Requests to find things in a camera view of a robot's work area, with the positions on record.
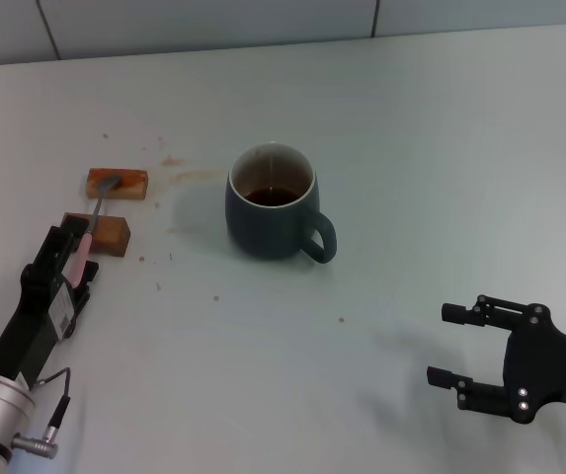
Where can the grey ceramic cup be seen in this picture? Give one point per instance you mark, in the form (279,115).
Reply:
(263,232)

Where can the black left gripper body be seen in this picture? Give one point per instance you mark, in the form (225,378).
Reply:
(30,326)

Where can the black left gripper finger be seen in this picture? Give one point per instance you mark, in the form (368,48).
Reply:
(90,279)
(60,247)

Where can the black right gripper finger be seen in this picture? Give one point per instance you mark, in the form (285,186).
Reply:
(505,318)
(490,400)

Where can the light wooden block orange stained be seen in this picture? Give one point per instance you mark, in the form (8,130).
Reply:
(134,186)

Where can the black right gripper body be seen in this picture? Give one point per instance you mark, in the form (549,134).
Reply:
(559,370)

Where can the brown notched wooden block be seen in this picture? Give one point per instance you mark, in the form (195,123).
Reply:
(112,237)

